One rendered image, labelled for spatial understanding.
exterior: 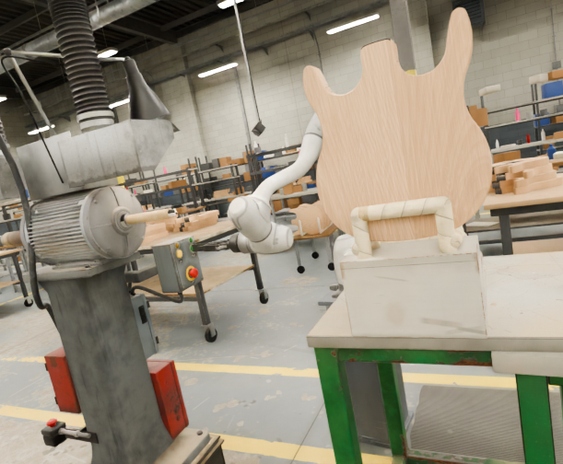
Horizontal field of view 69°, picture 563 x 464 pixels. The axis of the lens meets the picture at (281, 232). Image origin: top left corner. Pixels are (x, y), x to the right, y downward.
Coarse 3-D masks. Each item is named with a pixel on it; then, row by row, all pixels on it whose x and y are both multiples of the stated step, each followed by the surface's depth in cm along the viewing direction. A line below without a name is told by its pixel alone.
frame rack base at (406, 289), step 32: (352, 256) 91; (384, 256) 86; (416, 256) 81; (448, 256) 78; (352, 288) 88; (384, 288) 85; (416, 288) 82; (448, 288) 80; (480, 288) 77; (352, 320) 90; (384, 320) 87; (416, 320) 84; (448, 320) 81; (480, 320) 78
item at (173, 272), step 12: (168, 240) 170; (180, 240) 165; (156, 252) 163; (168, 252) 160; (192, 252) 170; (156, 264) 164; (168, 264) 162; (180, 264) 163; (192, 264) 169; (168, 276) 163; (180, 276) 162; (132, 288) 168; (144, 288) 168; (168, 288) 164; (180, 288) 162; (180, 300) 168
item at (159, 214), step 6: (162, 210) 131; (168, 210) 131; (126, 216) 138; (132, 216) 137; (138, 216) 135; (144, 216) 134; (150, 216) 133; (156, 216) 132; (162, 216) 131; (168, 216) 130; (126, 222) 138; (132, 222) 137; (138, 222) 136; (144, 222) 136
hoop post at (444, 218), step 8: (440, 208) 78; (448, 208) 78; (440, 216) 78; (448, 216) 78; (440, 224) 79; (448, 224) 78; (440, 232) 79; (448, 232) 78; (440, 240) 80; (448, 240) 79; (440, 248) 80; (448, 248) 79
